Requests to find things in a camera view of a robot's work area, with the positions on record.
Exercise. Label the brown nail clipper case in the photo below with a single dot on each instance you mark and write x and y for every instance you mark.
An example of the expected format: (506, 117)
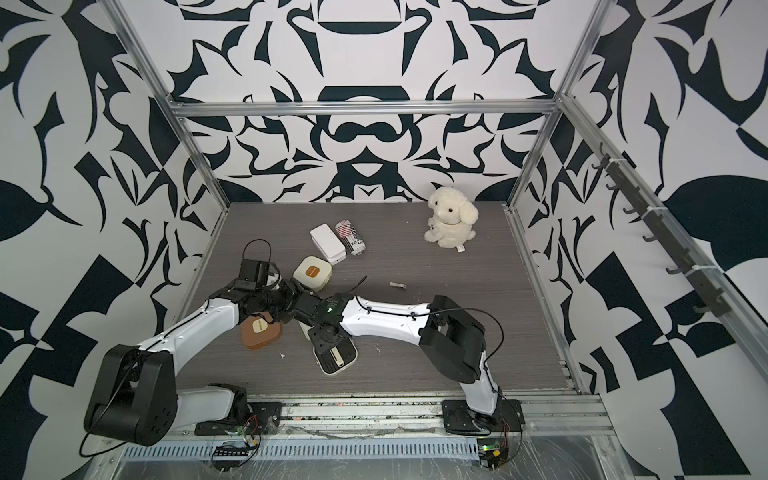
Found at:
(257, 333)

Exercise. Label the aluminium front rail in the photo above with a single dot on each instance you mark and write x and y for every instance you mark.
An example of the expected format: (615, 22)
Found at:
(373, 415)

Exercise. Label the electronics board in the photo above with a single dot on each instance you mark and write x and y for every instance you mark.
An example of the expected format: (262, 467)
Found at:
(228, 456)
(493, 453)

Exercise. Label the right electronics board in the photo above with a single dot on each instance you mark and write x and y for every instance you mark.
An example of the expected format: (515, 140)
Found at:
(493, 453)

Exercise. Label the wall hook rack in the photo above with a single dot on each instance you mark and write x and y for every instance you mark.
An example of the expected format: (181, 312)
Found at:
(667, 232)

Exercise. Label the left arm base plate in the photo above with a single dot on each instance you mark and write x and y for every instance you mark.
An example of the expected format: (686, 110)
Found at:
(258, 418)

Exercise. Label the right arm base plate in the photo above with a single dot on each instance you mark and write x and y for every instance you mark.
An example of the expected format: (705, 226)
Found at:
(459, 419)

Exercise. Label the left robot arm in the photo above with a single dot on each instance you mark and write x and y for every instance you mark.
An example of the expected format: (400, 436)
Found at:
(136, 399)

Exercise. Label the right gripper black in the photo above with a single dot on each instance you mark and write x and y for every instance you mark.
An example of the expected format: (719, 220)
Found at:
(318, 344)

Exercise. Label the flag pattern can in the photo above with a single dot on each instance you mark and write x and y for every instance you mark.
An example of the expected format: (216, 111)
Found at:
(349, 237)

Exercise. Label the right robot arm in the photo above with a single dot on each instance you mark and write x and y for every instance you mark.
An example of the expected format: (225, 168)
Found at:
(450, 337)

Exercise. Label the cream nail clipper case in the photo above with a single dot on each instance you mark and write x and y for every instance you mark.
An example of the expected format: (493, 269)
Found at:
(313, 273)

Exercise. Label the white rectangular box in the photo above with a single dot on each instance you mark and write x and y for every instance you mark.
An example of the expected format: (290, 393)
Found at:
(329, 245)

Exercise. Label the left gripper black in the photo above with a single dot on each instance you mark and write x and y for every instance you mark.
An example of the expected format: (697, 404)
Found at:
(281, 315)

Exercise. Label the white plush dog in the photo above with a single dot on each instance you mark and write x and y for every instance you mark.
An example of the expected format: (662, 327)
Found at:
(452, 220)

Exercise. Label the left electronics board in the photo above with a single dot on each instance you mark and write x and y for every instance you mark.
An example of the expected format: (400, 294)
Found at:
(228, 456)

